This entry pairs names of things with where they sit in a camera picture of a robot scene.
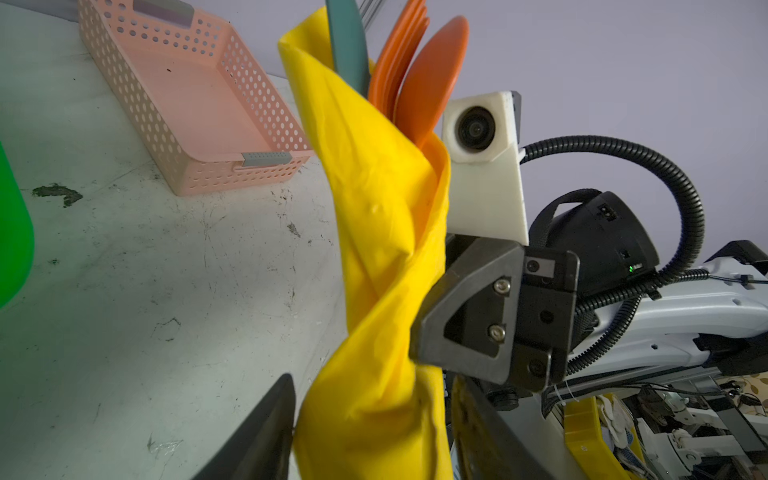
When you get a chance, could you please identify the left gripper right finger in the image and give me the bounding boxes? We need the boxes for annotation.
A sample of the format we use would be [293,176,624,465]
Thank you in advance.
[451,375,553,480]

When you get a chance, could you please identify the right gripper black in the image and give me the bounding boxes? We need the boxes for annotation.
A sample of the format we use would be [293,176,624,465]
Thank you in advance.
[409,236,580,392]

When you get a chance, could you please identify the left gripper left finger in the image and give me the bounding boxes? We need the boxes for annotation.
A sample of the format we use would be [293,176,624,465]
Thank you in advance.
[194,373,296,480]

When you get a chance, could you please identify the yellow paper napkin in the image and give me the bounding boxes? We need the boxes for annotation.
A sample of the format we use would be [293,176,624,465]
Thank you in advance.
[278,9,453,479]

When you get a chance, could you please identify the orange plastic spoon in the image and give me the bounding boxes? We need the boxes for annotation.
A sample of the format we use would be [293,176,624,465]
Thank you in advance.
[394,15,470,148]

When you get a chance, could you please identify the orange plastic fork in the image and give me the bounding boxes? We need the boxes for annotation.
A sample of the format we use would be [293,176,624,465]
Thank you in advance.
[367,0,430,120]

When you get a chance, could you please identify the teal plastic knife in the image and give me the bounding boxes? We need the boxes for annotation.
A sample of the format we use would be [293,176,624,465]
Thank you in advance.
[325,0,370,97]

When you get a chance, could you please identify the pink plastic basket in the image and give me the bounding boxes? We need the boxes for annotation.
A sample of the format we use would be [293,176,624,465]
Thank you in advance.
[77,0,313,196]

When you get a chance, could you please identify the green plastic basket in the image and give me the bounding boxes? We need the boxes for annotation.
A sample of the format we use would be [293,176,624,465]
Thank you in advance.
[0,148,35,307]

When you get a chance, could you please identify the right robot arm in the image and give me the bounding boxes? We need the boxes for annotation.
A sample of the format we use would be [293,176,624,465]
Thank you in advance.
[409,127,767,411]

